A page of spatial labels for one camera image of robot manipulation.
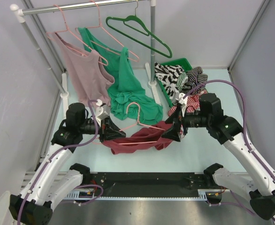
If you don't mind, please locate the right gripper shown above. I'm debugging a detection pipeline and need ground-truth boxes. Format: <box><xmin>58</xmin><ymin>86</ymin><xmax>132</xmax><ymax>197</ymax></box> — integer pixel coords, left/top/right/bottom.
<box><xmin>161</xmin><ymin>105</ymin><xmax>211</xmax><ymax>142</ymax></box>

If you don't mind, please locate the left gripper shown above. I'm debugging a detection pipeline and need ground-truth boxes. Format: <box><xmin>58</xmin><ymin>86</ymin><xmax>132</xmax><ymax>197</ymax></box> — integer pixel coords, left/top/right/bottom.
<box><xmin>78</xmin><ymin>116</ymin><xmax>126</xmax><ymax>143</ymax></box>

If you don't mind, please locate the dark red tank top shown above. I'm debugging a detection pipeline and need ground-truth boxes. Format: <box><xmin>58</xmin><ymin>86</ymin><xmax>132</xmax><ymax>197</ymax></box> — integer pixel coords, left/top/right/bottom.
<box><xmin>103</xmin><ymin>121</ymin><xmax>173</xmax><ymax>155</ymax></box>

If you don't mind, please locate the pink wire hanger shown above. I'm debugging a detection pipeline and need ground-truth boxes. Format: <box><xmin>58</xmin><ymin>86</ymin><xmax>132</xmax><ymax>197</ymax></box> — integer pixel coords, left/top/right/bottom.
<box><xmin>92</xmin><ymin>102</ymin><xmax>176</xmax><ymax>145</ymax></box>

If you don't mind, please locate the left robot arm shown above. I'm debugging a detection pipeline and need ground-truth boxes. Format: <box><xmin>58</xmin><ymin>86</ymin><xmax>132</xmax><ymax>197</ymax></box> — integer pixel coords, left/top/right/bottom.
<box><xmin>9</xmin><ymin>100</ymin><xmax>126</xmax><ymax>225</ymax></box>

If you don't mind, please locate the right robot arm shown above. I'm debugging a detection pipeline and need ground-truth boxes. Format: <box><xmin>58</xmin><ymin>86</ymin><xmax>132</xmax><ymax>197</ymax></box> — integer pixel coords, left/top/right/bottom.
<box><xmin>162</xmin><ymin>93</ymin><xmax>275</xmax><ymax>220</ymax></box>

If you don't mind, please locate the green tank top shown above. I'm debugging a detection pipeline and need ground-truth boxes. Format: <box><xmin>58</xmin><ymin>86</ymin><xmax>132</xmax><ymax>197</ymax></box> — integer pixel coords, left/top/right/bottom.
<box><xmin>78</xmin><ymin>27</ymin><xmax>163</xmax><ymax>125</ymax></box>

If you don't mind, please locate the dusty pink tank top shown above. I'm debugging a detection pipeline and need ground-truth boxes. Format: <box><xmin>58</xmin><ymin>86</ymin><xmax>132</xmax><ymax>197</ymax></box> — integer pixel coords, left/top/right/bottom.
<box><xmin>51</xmin><ymin>32</ymin><xmax>115</xmax><ymax>106</ymax></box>

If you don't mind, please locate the pink hanger under green top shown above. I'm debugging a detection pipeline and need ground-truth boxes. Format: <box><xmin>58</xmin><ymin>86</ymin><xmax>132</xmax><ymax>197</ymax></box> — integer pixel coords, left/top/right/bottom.
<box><xmin>75</xmin><ymin>0</ymin><xmax>140</xmax><ymax>63</ymax></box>

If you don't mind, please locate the green plastic hanger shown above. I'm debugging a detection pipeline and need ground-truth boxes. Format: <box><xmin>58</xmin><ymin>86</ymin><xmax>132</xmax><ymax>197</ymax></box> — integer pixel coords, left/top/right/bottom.
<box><xmin>105</xmin><ymin>0</ymin><xmax>173</xmax><ymax>59</ymax></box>

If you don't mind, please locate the red white striped garment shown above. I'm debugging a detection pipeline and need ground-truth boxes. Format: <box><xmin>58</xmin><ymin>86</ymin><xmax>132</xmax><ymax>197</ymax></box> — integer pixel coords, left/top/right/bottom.
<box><xmin>168</xmin><ymin>90</ymin><xmax>208</xmax><ymax>116</ymax></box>

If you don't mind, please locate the black white zigzag garment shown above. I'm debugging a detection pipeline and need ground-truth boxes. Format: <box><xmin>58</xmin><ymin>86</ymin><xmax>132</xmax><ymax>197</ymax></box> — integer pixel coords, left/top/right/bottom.
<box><xmin>154</xmin><ymin>62</ymin><xmax>184</xmax><ymax>103</ymax></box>

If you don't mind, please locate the dark striped garment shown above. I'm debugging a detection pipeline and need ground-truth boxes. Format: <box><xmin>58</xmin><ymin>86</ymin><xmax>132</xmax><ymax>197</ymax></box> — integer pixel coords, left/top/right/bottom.
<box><xmin>177</xmin><ymin>67</ymin><xmax>208</xmax><ymax>94</ymax></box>

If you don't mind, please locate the green plastic bin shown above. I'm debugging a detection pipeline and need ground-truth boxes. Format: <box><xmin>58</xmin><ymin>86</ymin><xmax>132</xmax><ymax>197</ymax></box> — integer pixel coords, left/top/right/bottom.
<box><xmin>156</xmin><ymin>58</ymin><xmax>192</xmax><ymax>107</ymax></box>

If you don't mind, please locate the metal clothes rack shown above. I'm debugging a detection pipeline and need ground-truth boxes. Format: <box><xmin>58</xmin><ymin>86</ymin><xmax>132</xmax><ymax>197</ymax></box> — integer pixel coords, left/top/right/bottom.
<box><xmin>10</xmin><ymin>0</ymin><xmax>161</xmax><ymax>114</ymax></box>

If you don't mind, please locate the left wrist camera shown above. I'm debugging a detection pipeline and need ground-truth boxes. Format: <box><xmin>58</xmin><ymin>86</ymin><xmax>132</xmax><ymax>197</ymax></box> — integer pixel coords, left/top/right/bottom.
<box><xmin>95</xmin><ymin>99</ymin><xmax>110</xmax><ymax>125</ymax></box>

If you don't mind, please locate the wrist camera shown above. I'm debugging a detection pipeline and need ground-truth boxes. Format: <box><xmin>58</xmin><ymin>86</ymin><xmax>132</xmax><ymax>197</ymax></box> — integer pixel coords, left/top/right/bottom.
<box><xmin>175</xmin><ymin>93</ymin><xmax>188</xmax><ymax>114</ymax></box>
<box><xmin>95</xmin><ymin>99</ymin><xmax>110</xmax><ymax>125</ymax></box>

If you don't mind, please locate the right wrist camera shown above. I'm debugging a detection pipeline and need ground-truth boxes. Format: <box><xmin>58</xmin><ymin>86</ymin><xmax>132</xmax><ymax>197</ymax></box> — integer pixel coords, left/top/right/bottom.
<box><xmin>175</xmin><ymin>93</ymin><xmax>188</xmax><ymax>114</ymax></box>

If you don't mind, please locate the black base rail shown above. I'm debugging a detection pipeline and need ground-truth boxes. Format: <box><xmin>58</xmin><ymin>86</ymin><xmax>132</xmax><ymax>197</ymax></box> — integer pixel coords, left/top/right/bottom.
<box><xmin>82</xmin><ymin>172</ymin><xmax>224</xmax><ymax>199</ymax></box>

